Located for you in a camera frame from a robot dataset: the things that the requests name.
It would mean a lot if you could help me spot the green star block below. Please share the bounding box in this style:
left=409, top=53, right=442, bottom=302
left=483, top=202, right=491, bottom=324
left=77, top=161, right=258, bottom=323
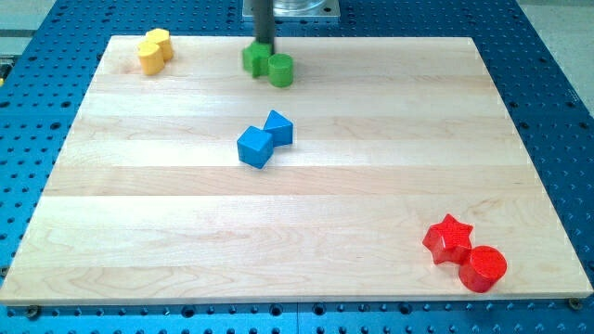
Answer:
left=241, top=41, right=273, bottom=78

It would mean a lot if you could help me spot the red star block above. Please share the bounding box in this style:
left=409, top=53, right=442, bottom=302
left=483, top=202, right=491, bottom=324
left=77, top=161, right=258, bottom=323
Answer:
left=422, top=213, right=473, bottom=264

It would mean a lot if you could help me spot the blue triangle block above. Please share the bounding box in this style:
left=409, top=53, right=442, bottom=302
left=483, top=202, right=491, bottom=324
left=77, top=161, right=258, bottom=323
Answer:
left=263, top=110, right=293, bottom=147

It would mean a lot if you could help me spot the blue cube block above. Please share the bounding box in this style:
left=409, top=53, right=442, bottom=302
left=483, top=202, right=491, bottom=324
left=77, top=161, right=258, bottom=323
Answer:
left=237, top=126, right=274, bottom=169

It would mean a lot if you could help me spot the light wooden board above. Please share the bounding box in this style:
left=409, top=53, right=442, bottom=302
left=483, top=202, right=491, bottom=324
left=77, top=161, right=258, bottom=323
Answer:
left=1, top=35, right=592, bottom=306

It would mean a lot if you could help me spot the green cylinder block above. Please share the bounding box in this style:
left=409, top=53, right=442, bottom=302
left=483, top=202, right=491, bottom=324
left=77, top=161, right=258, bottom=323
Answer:
left=268, top=54, right=293, bottom=87

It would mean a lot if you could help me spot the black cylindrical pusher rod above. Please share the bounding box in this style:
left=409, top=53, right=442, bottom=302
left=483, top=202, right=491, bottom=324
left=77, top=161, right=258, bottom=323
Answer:
left=252, top=0, right=276, bottom=54

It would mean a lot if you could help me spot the yellow cylinder block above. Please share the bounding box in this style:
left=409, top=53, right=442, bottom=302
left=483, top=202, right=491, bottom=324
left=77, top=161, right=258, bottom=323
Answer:
left=136, top=41, right=164, bottom=75

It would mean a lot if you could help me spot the yellow hexagon block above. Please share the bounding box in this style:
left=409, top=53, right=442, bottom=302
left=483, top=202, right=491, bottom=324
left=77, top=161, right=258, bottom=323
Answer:
left=145, top=28, right=174, bottom=62

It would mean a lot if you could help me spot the red cylinder block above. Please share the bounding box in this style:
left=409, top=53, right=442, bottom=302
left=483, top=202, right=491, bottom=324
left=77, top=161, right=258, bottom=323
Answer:
left=458, top=246, right=508, bottom=293

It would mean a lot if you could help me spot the blue perforated metal table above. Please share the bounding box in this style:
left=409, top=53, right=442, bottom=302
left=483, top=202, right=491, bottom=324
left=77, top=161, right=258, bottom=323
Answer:
left=1, top=1, right=593, bottom=333

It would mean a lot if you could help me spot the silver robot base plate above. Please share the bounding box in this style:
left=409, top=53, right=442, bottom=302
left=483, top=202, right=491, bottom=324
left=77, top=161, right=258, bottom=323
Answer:
left=273, top=0, right=341, bottom=20

